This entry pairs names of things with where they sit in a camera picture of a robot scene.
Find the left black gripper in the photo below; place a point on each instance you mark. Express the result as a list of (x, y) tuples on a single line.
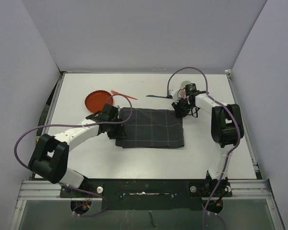
[(119, 133)]

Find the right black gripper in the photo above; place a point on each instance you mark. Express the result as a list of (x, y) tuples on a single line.
[(180, 113)]

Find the pink white mug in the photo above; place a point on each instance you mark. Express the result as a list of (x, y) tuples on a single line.
[(185, 86)]

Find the dark checked cloth placemat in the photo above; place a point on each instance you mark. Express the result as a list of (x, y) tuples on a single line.
[(149, 128)]

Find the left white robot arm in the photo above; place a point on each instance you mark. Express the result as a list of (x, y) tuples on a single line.
[(50, 157)]

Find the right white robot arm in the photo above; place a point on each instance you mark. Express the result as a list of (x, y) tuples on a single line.
[(226, 127)]

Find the orange round plate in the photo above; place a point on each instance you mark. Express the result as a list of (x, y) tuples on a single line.
[(96, 100)]

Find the orange plastic fork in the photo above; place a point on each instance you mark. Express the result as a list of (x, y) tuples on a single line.
[(130, 97)]

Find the blue plastic knife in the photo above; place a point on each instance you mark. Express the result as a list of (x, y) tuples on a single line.
[(156, 96)]

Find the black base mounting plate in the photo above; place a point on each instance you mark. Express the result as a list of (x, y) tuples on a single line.
[(213, 188)]

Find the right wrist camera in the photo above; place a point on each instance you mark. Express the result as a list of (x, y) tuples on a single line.
[(177, 95)]

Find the aluminium frame rail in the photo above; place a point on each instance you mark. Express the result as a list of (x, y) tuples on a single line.
[(238, 189)]

